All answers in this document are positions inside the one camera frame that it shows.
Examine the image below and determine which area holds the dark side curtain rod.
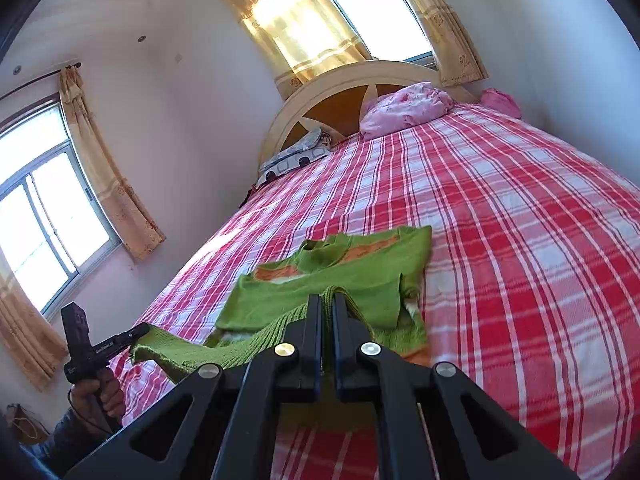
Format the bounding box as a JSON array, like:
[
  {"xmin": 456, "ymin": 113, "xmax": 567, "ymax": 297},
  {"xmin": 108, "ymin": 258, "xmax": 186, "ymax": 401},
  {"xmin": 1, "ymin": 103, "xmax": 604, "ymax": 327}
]
[{"xmin": 0, "ymin": 62, "xmax": 82, "ymax": 102}]

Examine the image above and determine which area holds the yellow sunlit curtain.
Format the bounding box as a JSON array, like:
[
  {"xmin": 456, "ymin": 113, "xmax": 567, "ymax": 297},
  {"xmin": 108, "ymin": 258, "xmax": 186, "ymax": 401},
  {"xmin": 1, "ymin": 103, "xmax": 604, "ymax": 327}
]
[{"xmin": 215, "ymin": 0, "xmax": 372, "ymax": 87}]

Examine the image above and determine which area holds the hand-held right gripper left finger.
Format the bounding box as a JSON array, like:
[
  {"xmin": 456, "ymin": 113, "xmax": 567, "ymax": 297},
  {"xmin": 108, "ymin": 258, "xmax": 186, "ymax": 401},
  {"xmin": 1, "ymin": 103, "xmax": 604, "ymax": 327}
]
[{"xmin": 65, "ymin": 292, "xmax": 323, "ymax": 480}]

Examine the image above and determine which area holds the large side window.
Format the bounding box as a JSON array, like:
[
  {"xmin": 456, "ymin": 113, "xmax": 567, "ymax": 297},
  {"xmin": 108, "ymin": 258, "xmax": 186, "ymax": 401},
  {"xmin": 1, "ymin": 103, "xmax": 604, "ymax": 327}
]
[{"xmin": 0, "ymin": 92, "xmax": 122, "ymax": 317}]

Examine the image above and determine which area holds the person's left hand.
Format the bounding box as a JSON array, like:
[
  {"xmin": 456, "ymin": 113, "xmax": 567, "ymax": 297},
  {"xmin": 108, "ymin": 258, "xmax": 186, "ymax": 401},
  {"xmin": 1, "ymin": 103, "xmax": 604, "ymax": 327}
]
[{"xmin": 69, "ymin": 367, "xmax": 127, "ymax": 432}]

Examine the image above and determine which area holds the green orange striped knit sweater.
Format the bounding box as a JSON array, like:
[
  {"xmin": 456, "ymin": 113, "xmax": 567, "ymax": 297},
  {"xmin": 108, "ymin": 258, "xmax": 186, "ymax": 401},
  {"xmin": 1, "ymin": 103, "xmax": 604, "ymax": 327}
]
[{"xmin": 131, "ymin": 225, "xmax": 433, "ymax": 433}]

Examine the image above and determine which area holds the pink cloth bundle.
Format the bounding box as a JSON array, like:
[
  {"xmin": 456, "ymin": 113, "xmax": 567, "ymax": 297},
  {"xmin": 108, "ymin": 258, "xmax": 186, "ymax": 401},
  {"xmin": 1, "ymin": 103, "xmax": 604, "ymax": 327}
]
[{"xmin": 480, "ymin": 87, "xmax": 523, "ymax": 120}]

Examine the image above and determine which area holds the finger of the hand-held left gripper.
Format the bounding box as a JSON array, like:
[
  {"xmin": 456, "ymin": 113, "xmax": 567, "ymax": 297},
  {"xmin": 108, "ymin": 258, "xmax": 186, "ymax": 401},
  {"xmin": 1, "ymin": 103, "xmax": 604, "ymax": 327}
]
[{"xmin": 116, "ymin": 323, "xmax": 151, "ymax": 350}]

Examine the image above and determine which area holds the yellow curtain beside side window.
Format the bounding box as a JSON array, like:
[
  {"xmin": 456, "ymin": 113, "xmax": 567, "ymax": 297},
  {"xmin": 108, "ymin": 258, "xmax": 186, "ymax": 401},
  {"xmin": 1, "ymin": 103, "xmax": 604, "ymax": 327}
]
[{"xmin": 0, "ymin": 260, "xmax": 69, "ymax": 392}]

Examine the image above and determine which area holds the cream arched wooden headboard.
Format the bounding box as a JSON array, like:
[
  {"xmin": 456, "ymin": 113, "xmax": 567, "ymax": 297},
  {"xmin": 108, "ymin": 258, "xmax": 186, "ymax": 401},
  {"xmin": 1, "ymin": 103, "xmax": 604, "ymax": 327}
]
[{"xmin": 260, "ymin": 60, "xmax": 476, "ymax": 171}]

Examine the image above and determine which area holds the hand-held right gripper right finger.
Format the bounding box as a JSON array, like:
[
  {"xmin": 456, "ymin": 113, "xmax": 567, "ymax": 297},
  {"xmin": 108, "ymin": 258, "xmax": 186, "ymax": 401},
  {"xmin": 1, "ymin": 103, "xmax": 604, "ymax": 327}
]
[{"xmin": 332, "ymin": 292, "xmax": 581, "ymax": 480}]

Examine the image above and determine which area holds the small window behind headboard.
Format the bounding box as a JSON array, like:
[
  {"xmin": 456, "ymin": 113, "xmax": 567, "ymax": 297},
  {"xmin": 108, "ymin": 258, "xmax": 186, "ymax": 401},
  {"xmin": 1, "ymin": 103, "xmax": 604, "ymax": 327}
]
[{"xmin": 326, "ymin": 0, "xmax": 437, "ymax": 69}]

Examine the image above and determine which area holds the bed with red plaid sheet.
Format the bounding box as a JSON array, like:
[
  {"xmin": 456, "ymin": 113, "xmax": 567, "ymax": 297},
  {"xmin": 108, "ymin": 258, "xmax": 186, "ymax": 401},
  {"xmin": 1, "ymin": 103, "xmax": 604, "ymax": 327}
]
[{"xmin": 107, "ymin": 102, "xmax": 640, "ymax": 480}]

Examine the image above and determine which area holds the yellow narrow curtain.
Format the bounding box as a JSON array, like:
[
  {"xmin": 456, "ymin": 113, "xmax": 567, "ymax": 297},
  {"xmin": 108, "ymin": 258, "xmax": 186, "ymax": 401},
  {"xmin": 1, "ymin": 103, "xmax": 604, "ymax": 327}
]
[{"xmin": 385, "ymin": 0, "xmax": 489, "ymax": 87}]

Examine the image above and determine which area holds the grey patterned pillow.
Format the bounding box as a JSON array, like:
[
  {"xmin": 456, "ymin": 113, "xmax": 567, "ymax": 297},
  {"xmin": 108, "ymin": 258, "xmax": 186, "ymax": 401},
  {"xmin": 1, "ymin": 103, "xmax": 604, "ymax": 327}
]
[{"xmin": 257, "ymin": 127, "xmax": 333, "ymax": 186}]

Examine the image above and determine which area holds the person's left forearm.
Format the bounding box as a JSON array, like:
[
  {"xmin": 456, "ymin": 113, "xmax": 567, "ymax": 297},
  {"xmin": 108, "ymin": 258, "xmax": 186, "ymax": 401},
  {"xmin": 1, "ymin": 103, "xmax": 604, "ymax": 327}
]
[{"xmin": 36, "ymin": 406, "xmax": 122, "ymax": 479}]

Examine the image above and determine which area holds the pink pillow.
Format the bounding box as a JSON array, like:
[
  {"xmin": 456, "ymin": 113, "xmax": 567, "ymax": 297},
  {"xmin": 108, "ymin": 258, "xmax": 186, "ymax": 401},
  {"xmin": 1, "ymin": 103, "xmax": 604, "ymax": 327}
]
[{"xmin": 360, "ymin": 81, "xmax": 456, "ymax": 141}]

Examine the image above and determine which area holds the brown bag with cord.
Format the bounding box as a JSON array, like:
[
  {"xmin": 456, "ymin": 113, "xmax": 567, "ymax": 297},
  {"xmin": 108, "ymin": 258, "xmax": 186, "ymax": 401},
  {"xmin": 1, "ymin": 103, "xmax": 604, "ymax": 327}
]
[{"xmin": 6, "ymin": 402, "xmax": 52, "ymax": 447}]

